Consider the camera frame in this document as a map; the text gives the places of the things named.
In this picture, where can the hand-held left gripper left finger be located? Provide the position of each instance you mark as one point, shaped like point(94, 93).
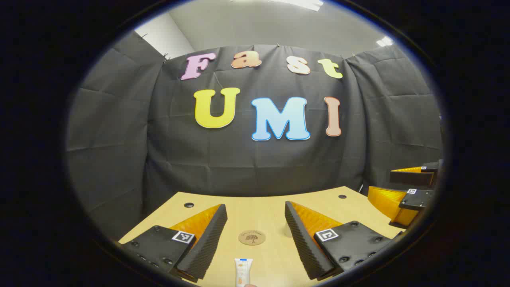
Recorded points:
point(207, 243)

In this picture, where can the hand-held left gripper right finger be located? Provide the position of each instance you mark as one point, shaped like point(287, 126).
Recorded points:
point(303, 243)

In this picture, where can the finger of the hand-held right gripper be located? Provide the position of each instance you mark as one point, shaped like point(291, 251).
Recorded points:
point(412, 178)
point(388, 203)

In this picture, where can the white toothpaste tube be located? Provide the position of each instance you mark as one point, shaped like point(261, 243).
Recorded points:
point(243, 273)

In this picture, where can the light wooden desktop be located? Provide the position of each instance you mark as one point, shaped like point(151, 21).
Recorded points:
point(259, 215)

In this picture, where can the black backdrop cloth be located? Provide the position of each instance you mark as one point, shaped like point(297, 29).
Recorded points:
point(239, 167)

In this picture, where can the small ceiling light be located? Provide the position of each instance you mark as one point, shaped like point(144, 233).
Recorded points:
point(384, 41)

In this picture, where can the long ceiling light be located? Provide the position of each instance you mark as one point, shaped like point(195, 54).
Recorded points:
point(306, 4)

